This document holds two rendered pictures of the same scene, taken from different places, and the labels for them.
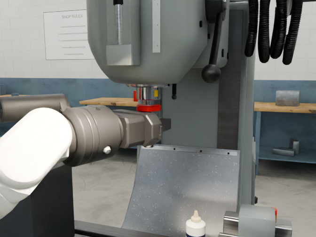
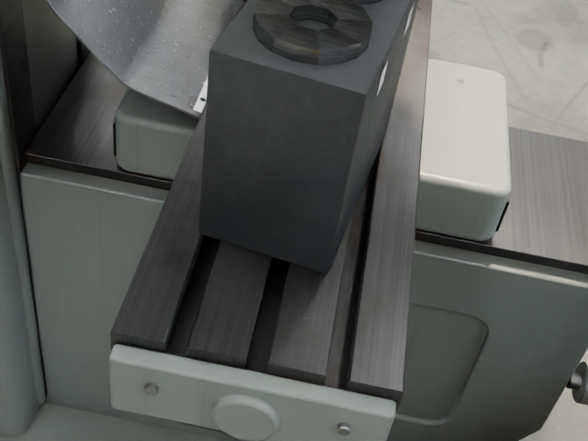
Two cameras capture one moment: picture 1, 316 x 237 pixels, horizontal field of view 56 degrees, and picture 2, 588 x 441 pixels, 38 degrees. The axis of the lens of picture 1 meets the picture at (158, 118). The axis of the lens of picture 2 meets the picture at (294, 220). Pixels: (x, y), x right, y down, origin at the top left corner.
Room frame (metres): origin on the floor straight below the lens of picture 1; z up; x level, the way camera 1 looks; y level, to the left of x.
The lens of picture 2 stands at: (0.83, 0.92, 1.45)
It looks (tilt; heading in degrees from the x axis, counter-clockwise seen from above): 43 degrees down; 255
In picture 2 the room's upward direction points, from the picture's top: 10 degrees clockwise
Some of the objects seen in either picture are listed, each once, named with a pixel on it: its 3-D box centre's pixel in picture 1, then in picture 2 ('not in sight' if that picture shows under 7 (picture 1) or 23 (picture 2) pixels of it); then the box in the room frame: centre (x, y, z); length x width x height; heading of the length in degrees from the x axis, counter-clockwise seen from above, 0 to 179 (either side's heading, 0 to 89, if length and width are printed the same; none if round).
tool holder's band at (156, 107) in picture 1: (148, 107); not in sight; (0.57, 0.02, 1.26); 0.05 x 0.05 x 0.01
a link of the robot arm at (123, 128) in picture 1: (111, 131); not in sight; (0.50, 0.08, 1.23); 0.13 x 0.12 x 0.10; 49
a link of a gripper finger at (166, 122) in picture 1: (161, 125); not in sight; (0.54, -0.01, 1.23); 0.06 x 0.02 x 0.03; 139
